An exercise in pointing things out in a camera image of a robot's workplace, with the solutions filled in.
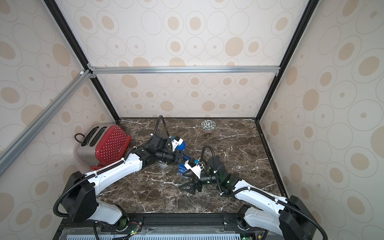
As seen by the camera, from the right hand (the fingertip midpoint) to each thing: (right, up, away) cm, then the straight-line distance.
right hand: (186, 178), depth 72 cm
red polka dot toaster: (-48, +16, +11) cm, 51 cm away
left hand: (+3, +8, +2) cm, 9 cm away
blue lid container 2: (-16, +2, +19) cm, 25 cm away
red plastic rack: (-55, +2, +21) cm, 59 cm away
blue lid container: (-3, +3, +6) cm, 7 cm away
